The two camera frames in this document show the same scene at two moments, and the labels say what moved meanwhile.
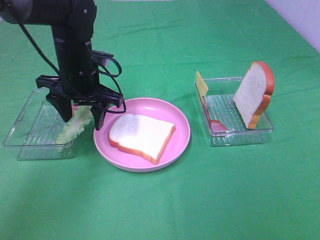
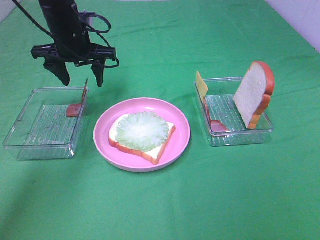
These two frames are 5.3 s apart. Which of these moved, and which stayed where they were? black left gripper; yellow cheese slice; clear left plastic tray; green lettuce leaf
Moved: black left gripper; green lettuce leaf
Stayed: clear left plastic tray; yellow cheese slice
